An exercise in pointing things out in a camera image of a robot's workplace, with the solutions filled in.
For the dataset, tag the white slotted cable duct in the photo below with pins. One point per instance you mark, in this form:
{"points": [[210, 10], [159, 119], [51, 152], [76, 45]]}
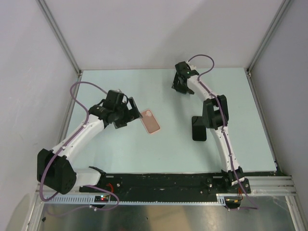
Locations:
{"points": [[88, 199]]}

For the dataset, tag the left control board with LEDs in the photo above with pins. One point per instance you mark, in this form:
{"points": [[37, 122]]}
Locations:
{"points": [[101, 198]]}

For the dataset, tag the dark teal smartphone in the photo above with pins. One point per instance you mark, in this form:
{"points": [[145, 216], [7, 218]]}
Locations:
{"points": [[198, 132]]}

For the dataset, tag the black phone case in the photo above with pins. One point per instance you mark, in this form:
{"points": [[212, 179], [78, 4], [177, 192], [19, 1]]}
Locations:
{"points": [[198, 131]]}

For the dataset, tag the right aluminium frame post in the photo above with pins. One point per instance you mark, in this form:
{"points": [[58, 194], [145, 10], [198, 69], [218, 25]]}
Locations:
{"points": [[280, 14]]}

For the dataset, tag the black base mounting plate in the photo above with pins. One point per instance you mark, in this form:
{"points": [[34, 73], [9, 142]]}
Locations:
{"points": [[167, 188]]}

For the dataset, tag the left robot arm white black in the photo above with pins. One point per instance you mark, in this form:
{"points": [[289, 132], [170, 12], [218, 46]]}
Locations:
{"points": [[55, 166]]}

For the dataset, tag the aluminium frame post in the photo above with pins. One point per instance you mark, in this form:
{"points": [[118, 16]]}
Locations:
{"points": [[59, 35], [280, 14]]}

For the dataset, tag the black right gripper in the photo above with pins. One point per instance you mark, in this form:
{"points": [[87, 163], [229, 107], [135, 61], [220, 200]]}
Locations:
{"points": [[177, 85]]}

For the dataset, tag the right control board with wires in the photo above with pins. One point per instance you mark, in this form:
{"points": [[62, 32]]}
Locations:
{"points": [[232, 203]]}

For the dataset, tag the pink phone case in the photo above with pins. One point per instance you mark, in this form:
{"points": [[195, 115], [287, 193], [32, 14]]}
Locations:
{"points": [[149, 122]]}

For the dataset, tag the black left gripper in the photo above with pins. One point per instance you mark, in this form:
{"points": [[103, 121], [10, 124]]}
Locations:
{"points": [[132, 114]]}

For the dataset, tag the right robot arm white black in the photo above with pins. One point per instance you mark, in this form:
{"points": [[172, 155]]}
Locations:
{"points": [[214, 117]]}

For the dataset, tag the left aluminium frame post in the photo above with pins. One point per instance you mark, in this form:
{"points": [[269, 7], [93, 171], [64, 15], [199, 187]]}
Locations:
{"points": [[59, 35]]}

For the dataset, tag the aluminium front rail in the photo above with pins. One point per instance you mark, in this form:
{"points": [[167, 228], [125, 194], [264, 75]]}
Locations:
{"points": [[280, 185]]}

